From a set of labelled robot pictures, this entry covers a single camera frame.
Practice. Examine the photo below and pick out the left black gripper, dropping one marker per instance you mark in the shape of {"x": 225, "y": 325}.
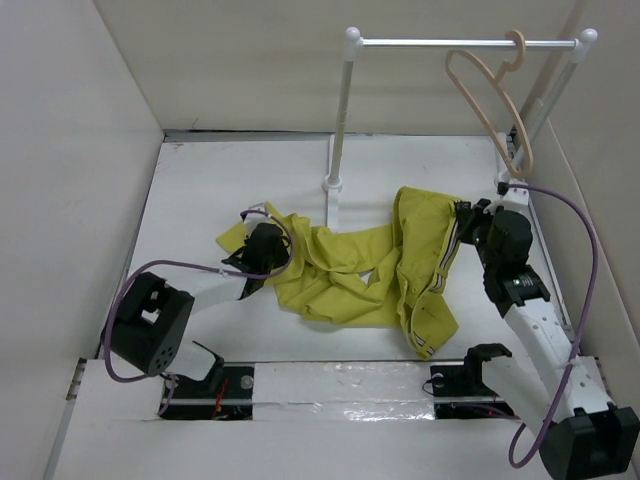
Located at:
{"x": 280, "y": 258}

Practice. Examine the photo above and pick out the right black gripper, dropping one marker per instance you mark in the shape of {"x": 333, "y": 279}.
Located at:
{"x": 469, "y": 218}

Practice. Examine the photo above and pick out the yellow-green trousers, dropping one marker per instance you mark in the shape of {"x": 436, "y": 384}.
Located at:
{"x": 392, "y": 275}

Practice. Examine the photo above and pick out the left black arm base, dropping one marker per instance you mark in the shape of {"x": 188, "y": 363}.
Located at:
{"x": 226, "y": 394}

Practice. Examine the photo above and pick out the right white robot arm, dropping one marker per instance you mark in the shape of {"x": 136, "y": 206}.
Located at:
{"x": 580, "y": 433}

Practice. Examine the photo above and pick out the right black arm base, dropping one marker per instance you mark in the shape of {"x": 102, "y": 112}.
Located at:
{"x": 458, "y": 391}

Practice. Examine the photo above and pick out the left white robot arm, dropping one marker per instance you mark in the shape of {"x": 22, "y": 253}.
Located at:
{"x": 147, "y": 321}

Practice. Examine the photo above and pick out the white clothes rack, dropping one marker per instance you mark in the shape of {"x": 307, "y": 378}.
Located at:
{"x": 516, "y": 166}

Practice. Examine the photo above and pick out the silver tape strip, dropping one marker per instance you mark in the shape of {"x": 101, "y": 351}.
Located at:
{"x": 341, "y": 391}

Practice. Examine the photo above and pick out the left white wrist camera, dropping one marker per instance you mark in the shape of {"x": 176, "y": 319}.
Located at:
{"x": 255, "y": 214}

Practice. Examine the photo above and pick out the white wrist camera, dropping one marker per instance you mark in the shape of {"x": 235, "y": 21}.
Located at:
{"x": 255, "y": 214}
{"x": 512, "y": 197}

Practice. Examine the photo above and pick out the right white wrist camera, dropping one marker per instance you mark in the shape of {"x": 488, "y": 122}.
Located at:
{"x": 512, "y": 197}

